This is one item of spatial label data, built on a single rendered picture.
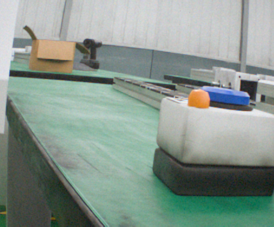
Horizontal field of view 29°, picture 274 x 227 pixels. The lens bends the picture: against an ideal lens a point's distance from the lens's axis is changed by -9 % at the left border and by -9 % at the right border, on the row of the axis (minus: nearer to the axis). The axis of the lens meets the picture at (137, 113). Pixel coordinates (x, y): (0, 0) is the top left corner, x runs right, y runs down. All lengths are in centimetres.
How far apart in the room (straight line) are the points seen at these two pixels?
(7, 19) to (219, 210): 37
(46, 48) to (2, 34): 201
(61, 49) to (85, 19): 906
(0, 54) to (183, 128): 26
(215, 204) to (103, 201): 8
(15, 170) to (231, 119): 140
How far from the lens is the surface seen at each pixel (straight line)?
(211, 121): 37
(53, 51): 260
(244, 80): 160
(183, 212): 33
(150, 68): 1203
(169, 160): 40
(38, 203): 178
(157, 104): 111
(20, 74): 248
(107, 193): 36
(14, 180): 175
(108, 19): 1178
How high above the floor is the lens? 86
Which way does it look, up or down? 5 degrees down
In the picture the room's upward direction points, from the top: 7 degrees clockwise
